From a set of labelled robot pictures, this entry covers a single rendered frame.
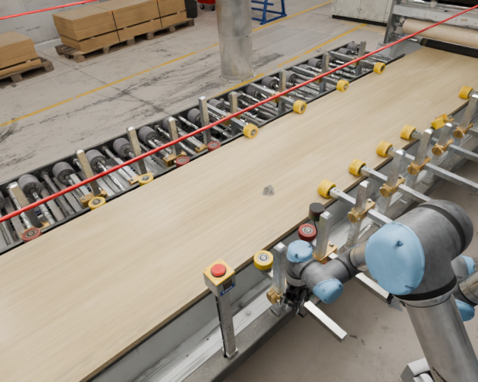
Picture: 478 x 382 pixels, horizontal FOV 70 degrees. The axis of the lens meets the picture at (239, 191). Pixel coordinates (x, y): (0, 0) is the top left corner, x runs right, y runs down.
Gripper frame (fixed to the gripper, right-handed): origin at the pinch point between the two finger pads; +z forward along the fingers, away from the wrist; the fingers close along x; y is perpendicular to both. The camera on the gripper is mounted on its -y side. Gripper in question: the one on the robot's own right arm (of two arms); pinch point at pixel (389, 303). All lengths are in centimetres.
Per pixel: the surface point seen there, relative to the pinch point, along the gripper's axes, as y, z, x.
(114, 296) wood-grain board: -70, -8, -80
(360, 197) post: -31.2, -22.9, 19.3
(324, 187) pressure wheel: -52, -14, 22
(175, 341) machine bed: -52, 17, -68
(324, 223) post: -30.6, -24.9, -5.7
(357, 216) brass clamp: -29.7, -13.8, 17.6
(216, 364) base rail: -31, 13, -62
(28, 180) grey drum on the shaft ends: -181, -3, -84
